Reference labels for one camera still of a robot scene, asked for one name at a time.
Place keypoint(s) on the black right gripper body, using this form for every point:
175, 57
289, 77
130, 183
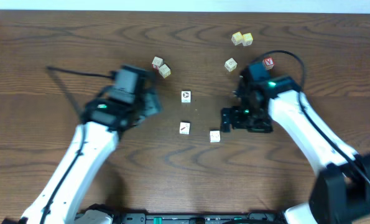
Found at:
247, 118

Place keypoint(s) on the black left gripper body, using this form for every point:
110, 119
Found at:
152, 101

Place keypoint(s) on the white block with hammer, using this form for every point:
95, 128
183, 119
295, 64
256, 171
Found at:
184, 128

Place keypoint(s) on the white block with faint print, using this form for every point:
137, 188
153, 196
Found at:
215, 136

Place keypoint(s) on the cream block with faint drawing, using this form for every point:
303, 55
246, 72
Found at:
230, 64

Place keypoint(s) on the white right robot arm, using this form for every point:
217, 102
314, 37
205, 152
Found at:
341, 193

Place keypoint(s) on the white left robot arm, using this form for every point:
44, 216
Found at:
115, 109

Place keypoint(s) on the cream block with umbrella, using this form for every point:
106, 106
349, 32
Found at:
164, 71

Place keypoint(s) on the white block with soccer ball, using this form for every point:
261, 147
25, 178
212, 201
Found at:
186, 96

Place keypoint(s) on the white block red number three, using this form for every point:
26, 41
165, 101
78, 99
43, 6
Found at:
157, 62

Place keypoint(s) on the red letter block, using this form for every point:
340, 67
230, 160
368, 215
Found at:
268, 63

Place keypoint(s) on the yellow block right of pair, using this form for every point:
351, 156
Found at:
247, 39

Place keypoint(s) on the yellow block of pair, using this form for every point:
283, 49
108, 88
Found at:
237, 38
247, 39

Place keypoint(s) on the yellow block left of pair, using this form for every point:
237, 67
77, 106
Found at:
237, 38

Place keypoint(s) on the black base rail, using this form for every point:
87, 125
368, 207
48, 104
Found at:
197, 218

